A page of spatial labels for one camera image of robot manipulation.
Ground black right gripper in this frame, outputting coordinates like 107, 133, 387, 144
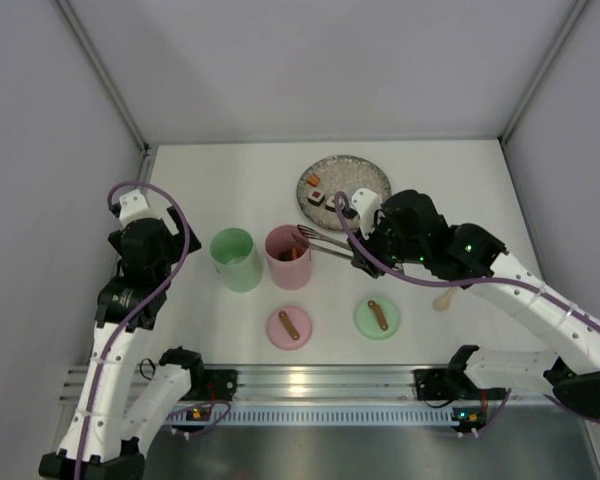
347, 211, 427, 278

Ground metal tongs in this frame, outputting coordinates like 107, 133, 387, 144
292, 224, 385, 278

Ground orange striped salmon piece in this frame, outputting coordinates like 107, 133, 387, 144
307, 174, 320, 186

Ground orange shrimp piece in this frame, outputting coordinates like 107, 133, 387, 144
287, 247, 305, 261

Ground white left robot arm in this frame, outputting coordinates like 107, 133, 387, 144
39, 200, 206, 479

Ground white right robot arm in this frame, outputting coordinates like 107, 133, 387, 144
334, 188, 600, 422

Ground green cylindrical container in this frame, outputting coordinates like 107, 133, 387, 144
210, 228, 263, 293

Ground green dot sushi roll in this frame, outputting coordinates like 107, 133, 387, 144
325, 195, 336, 212

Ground green round lid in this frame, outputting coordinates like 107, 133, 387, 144
353, 295, 401, 341

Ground speckled ceramic plate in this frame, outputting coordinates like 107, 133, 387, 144
296, 155, 392, 231

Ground red centre sushi roll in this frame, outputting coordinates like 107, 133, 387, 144
307, 189, 325, 207

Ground pink cylindrical container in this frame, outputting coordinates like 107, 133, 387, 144
264, 225, 312, 291

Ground pink round lid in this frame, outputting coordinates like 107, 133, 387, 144
266, 305, 313, 351

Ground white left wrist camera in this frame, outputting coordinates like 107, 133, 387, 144
118, 189, 153, 228

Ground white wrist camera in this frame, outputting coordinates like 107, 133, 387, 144
118, 189, 153, 228
351, 188, 382, 240

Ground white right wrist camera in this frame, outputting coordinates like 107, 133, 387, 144
351, 188, 382, 240

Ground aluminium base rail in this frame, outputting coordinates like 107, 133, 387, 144
60, 365, 452, 406

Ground aluminium frame rail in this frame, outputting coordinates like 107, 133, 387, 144
52, 0, 152, 181

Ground white slotted cable duct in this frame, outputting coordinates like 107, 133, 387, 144
164, 405, 484, 428

